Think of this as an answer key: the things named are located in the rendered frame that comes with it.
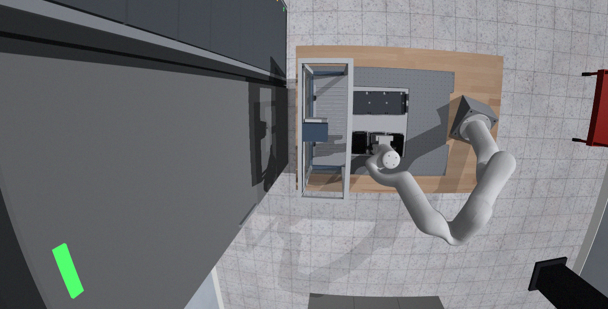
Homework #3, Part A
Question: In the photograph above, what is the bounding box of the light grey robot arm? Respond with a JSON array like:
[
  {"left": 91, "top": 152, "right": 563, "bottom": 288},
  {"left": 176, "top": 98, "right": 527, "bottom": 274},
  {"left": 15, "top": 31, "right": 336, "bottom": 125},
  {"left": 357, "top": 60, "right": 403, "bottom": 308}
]
[{"left": 365, "top": 114, "right": 516, "bottom": 246}]

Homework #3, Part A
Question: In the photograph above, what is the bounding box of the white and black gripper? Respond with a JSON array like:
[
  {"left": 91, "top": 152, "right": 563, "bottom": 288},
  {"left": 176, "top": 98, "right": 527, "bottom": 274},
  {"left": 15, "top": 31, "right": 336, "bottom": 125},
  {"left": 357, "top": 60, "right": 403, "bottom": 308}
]
[{"left": 366, "top": 143, "right": 396, "bottom": 155}]

